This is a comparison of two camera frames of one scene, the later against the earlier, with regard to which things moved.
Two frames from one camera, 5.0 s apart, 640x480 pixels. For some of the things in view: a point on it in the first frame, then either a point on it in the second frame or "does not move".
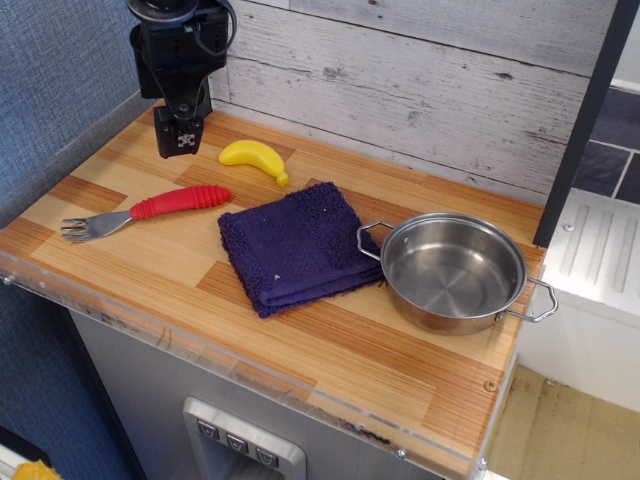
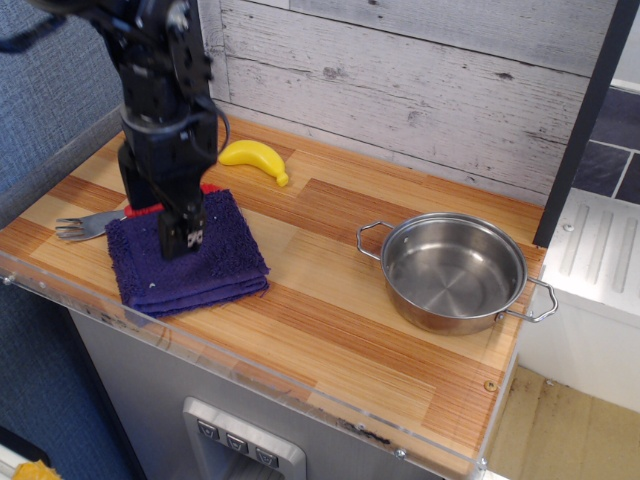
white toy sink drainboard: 594,251 does not move
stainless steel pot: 453,273 does not move
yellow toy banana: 253,153 does not move
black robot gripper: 175,59 -> 165,151
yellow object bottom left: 35,470 does not move
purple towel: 300,249 -> 228,267
